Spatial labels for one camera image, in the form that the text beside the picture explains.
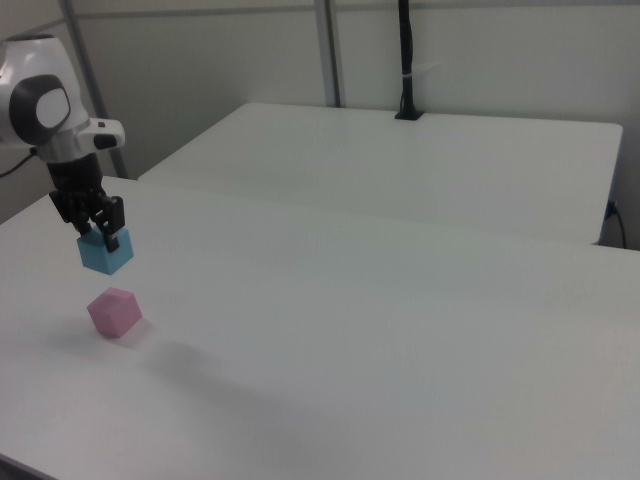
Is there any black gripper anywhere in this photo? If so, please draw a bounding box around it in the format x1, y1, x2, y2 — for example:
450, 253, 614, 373
47, 152, 126, 253

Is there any white rectangular table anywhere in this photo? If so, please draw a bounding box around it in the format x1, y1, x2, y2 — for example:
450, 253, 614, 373
137, 102, 624, 247

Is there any black camera stand pole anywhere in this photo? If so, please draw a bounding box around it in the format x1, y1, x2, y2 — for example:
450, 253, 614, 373
394, 0, 425, 122

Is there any grey metal frame post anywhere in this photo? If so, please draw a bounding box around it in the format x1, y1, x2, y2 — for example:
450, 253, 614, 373
314, 0, 347, 108
58, 0, 130, 179

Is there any pink cube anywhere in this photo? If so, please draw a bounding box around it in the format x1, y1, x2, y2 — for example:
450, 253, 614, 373
86, 286, 144, 340

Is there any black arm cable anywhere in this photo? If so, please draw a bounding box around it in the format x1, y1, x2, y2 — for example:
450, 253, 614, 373
0, 146, 40, 179

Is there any black power cable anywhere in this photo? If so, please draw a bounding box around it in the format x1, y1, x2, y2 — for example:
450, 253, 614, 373
606, 199, 629, 249

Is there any blue cube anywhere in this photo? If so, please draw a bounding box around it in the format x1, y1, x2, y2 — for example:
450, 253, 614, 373
76, 225, 136, 276

